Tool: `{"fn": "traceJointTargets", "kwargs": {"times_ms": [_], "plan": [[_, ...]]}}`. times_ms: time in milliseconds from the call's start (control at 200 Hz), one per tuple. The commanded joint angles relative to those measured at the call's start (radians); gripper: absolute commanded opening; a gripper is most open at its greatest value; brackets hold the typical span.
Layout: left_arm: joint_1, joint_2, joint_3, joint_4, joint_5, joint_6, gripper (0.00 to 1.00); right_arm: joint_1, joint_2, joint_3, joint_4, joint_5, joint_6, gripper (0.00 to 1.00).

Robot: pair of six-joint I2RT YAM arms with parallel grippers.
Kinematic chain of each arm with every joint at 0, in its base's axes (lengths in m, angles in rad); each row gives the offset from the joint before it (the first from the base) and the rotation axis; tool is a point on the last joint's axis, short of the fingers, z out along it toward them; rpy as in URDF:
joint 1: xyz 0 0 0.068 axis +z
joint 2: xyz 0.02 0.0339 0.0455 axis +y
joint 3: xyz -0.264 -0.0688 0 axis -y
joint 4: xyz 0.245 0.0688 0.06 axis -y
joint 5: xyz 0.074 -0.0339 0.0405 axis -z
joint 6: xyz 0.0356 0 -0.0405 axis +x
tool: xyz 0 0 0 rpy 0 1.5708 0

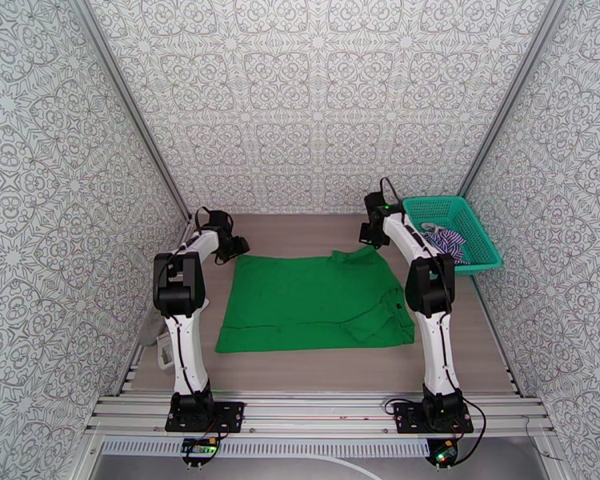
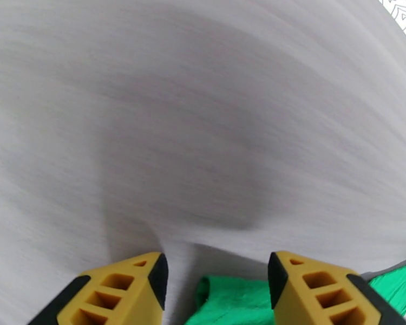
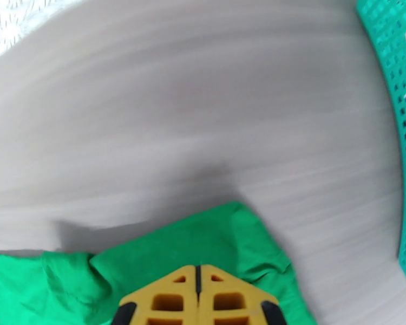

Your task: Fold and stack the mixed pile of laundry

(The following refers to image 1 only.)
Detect black round controller board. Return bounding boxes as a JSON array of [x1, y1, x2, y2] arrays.
[[427, 438, 459, 467]]

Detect white plastic bracket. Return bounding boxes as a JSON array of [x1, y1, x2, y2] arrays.
[[157, 330, 179, 373]]

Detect aluminium front frame rail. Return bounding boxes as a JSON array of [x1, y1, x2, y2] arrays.
[[85, 390, 556, 440]]

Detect aluminium corner post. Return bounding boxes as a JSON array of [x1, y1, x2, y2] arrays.
[[67, 0, 194, 222], [457, 0, 567, 197]]

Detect teal plastic basket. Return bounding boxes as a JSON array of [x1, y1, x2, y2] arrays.
[[401, 194, 504, 278]]

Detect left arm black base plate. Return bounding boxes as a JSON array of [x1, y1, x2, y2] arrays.
[[165, 401, 246, 434]]

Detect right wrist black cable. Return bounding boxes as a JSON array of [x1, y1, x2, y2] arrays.
[[379, 177, 407, 225]]

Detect white slotted cable duct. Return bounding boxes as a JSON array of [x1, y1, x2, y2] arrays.
[[101, 439, 431, 458]]

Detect red black power wire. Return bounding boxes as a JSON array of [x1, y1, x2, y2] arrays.
[[182, 421, 230, 467], [450, 395, 487, 467]]

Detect grey pouch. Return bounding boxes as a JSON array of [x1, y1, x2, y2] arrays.
[[138, 310, 169, 348]]

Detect blue green controller board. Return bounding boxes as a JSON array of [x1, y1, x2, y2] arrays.
[[179, 435, 221, 458]]

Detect green shirt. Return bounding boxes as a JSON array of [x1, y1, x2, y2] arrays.
[[214, 245, 416, 354]]

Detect blue white striped tank top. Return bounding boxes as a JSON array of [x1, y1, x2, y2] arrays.
[[419, 222, 471, 266]]

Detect white cable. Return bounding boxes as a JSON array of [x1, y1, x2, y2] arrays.
[[325, 455, 382, 480]]

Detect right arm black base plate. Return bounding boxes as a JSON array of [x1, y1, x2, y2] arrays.
[[394, 401, 474, 434]]

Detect black base cable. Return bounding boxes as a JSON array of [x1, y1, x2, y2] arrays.
[[383, 395, 423, 417]]

